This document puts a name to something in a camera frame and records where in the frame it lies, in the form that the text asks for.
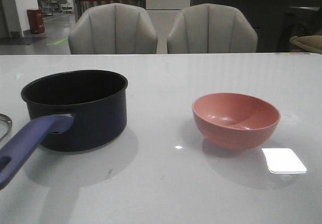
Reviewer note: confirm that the dark counter with light top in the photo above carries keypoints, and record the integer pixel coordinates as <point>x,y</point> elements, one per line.
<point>276,21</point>

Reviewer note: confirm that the grey upholstered chair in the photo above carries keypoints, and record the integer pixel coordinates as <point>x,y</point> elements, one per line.
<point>211,28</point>
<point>114,29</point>

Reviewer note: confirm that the glass lid with blue knob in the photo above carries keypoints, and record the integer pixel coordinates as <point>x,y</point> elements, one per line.
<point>6,126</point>

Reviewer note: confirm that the dark blue saucepan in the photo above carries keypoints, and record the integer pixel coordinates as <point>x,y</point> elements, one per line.
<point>69,112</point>

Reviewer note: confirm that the white cabinet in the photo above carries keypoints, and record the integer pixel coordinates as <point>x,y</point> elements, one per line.
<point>163,13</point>

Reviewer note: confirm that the right grey upholstered chair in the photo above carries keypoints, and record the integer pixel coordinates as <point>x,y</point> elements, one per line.
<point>211,28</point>

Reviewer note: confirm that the left grey upholstered chair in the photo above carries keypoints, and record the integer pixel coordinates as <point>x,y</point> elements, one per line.
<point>114,29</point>

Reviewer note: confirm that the red trash bin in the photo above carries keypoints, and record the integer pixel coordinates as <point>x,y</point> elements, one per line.
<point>35,21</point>

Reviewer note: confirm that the beige sofa cushion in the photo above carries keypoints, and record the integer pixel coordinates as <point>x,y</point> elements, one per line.
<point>310,43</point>

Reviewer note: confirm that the pink plastic bowl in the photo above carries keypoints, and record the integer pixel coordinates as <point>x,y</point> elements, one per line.
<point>235,121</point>

